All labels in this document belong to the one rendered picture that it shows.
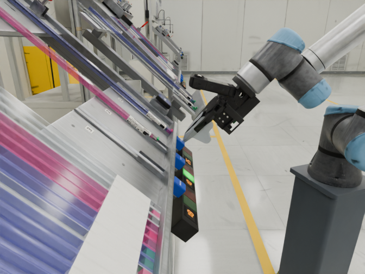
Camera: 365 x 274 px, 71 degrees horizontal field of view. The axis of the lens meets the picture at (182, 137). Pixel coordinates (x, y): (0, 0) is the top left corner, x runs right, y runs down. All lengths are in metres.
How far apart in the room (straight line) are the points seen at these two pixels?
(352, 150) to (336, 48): 0.27
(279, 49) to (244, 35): 7.69
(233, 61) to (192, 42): 1.39
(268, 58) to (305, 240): 0.64
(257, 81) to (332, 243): 0.59
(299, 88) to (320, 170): 0.32
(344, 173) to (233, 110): 0.41
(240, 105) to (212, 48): 7.54
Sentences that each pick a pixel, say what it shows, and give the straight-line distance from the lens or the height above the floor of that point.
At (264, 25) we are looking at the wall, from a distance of 8.48.
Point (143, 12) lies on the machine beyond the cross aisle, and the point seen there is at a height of 1.43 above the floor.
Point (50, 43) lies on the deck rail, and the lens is 0.80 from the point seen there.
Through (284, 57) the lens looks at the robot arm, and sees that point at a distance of 0.64.
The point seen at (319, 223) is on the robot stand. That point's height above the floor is 0.42.
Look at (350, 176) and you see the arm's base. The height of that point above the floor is 0.59.
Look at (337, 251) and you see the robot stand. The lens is 1.04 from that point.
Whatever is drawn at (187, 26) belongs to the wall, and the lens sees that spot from 8.14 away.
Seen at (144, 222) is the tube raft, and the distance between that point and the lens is 0.34.
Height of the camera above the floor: 0.95
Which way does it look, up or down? 20 degrees down
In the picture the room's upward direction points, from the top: straight up
